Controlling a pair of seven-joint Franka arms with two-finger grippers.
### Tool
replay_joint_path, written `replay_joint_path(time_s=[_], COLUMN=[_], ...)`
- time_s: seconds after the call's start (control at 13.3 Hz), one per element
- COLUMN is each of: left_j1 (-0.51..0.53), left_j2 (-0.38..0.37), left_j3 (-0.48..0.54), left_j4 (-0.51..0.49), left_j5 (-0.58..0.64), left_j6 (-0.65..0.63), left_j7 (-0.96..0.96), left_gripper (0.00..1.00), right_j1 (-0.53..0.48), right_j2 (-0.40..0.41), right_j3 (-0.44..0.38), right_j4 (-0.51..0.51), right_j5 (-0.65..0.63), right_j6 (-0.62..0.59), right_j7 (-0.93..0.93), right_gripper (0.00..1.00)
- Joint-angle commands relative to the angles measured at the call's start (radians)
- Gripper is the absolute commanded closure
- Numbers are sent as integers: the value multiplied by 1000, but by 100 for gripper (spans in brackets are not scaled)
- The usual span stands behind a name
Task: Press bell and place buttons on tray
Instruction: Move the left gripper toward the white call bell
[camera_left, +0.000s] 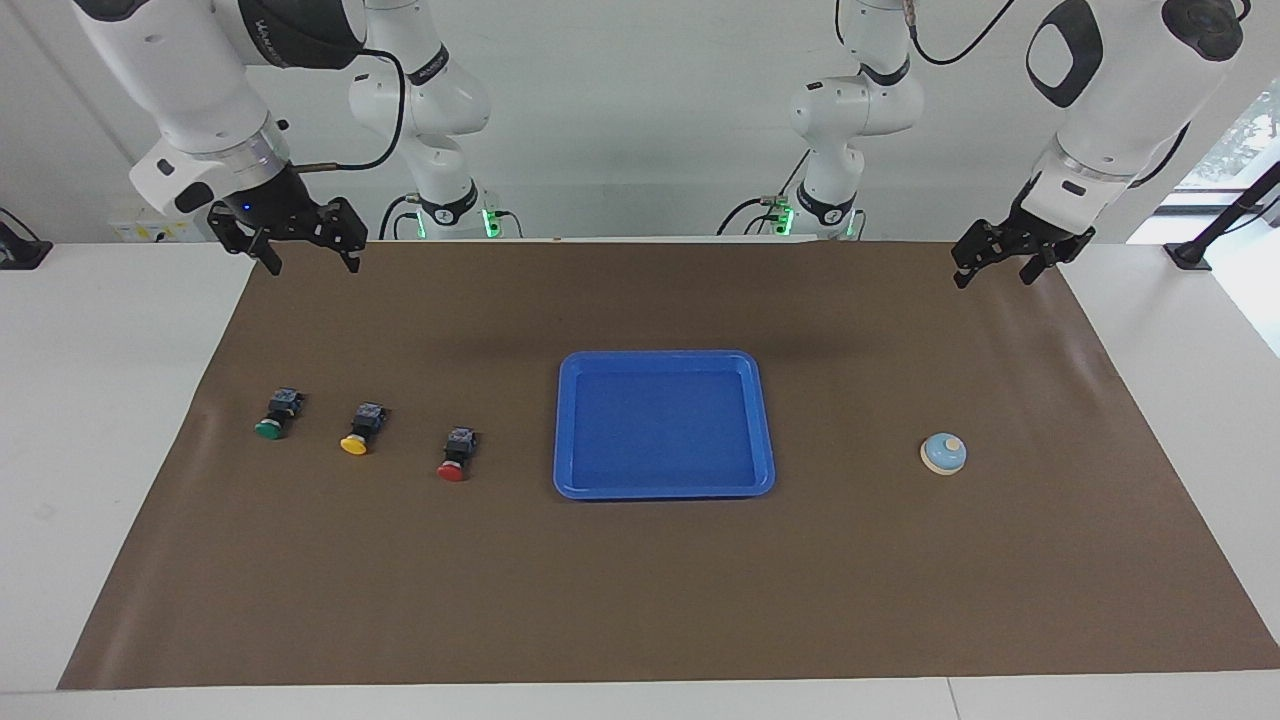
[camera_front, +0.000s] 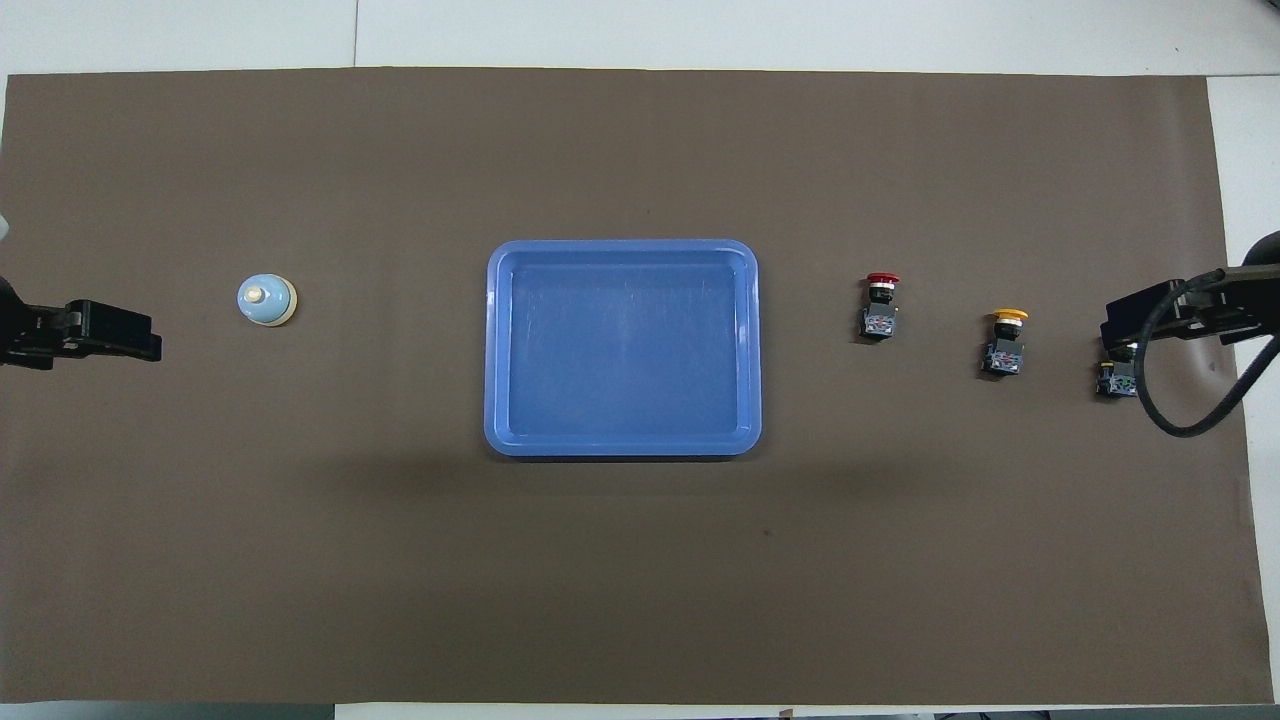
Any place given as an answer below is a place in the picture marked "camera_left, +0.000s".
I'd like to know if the green push button switch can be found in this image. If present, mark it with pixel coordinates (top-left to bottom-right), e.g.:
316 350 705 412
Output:
254 388 306 441

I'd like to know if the yellow push button switch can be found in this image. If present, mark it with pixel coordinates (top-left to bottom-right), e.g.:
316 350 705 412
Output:
340 402 389 457

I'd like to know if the red push button switch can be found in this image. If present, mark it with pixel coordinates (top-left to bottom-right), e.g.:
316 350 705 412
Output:
437 427 478 483

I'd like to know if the light blue call bell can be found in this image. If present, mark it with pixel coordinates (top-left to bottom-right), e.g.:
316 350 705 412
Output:
920 432 968 476

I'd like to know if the blue plastic tray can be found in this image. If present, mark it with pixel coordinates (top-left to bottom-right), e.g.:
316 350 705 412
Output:
553 350 776 500

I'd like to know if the white power outlet box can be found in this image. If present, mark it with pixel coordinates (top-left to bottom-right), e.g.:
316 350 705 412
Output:
108 205 201 244

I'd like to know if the black stand with pole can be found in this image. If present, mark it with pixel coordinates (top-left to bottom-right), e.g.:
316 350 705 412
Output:
1163 160 1280 272

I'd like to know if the window with green foliage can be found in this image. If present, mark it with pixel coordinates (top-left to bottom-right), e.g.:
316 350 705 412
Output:
1165 78 1280 216

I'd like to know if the brown table mat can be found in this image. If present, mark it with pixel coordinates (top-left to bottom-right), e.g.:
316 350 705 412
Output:
57 240 1280 691

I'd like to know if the black base cable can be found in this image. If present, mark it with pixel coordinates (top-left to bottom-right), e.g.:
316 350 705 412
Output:
715 148 813 237
378 193 523 241

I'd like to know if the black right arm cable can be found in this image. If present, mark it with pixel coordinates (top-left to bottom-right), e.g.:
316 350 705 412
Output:
290 48 408 173

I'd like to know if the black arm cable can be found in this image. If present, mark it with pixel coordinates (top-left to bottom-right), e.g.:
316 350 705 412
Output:
290 48 408 173
905 0 1016 67

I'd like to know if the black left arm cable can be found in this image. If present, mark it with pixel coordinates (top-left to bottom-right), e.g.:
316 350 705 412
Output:
905 0 1016 67

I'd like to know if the black table clamp mount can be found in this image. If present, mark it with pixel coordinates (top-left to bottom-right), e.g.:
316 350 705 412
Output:
0 208 53 271

